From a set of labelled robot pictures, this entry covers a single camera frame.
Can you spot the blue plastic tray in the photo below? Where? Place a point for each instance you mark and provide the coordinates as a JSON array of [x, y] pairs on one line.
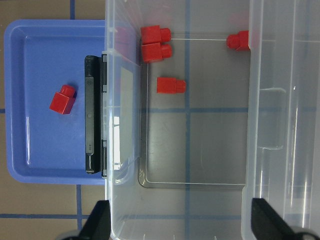
[[40, 56]]

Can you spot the black box latch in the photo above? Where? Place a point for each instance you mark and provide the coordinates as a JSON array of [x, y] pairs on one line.
[[95, 86]]

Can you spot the red block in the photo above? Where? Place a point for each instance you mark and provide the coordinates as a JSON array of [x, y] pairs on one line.
[[63, 100], [238, 41], [155, 34], [155, 52], [170, 85]]

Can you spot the clear plastic storage box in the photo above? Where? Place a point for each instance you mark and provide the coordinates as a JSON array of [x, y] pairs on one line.
[[177, 162]]

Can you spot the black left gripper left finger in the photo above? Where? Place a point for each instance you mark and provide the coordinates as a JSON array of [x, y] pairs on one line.
[[98, 224]]

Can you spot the clear plastic box lid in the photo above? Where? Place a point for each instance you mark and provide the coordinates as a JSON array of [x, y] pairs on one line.
[[283, 128]]

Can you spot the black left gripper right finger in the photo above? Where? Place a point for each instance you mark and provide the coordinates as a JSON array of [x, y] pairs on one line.
[[266, 223]]

